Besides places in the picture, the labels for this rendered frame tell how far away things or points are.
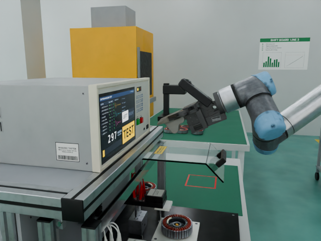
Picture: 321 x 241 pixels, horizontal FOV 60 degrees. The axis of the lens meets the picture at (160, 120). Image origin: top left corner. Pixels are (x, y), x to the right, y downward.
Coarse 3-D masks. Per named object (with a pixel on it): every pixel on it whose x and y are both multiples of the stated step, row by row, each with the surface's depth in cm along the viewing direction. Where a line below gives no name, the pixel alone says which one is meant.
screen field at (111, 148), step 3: (117, 141) 75; (120, 141) 77; (114, 144) 73; (117, 144) 75; (108, 147) 69; (111, 147) 71; (114, 147) 73; (105, 150) 68; (108, 150) 69; (111, 150) 71; (105, 153) 68
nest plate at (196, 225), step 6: (198, 222) 105; (198, 228) 101; (156, 234) 98; (162, 234) 98; (192, 234) 98; (156, 240) 94; (162, 240) 94; (168, 240) 94; (174, 240) 94; (180, 240) 94; (186, 240) 94; (192, 240) 94
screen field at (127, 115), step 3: (132, 108) 86; (126, 111) 81; (129, 111) 83; (132, 111) 86; (123, 114) 78; (126, 114) 81; (129, 114) 84; (132, 114) 86; (123, 117) 79; (126, 117) 81; (129, 117) 84; (132, 117) 86; (123, 120) 79; (126, 120) 81
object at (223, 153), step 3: (222, 150) 101; (219, 153) 101; (222, 153) 97; (225, 153) 99; (219, 156) 101; (222, 156) 93; (225, 156) 96; (219, 159) 93; (222, 159) 92; (225, 159) 93; (216, 162) 93; (219, 162) 92; (222, 162) 92; (225, 162) 92; (216, 165) 93; (219, 165) 92
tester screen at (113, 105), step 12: (108, 96) 68; (120, 96) 76; (132, 96) 85; (108, 108) 68; (120, 108) 76; (108, 120) 69; (120, 120) 77; (132, 120) 86; (108, 132) 69; (120, 132) 77; (108, 144) 69; (120, 144) 77; (108, 156) 70
